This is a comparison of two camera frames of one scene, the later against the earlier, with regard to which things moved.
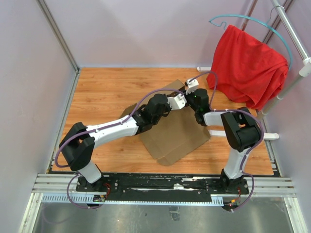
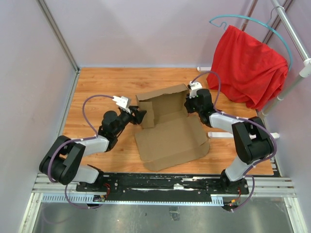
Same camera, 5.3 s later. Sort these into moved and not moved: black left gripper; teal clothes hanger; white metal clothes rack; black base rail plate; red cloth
Moved: black left gripper
Not moved: teal clothes hanger; white metal clothes rack; black base rail plate; red cloth
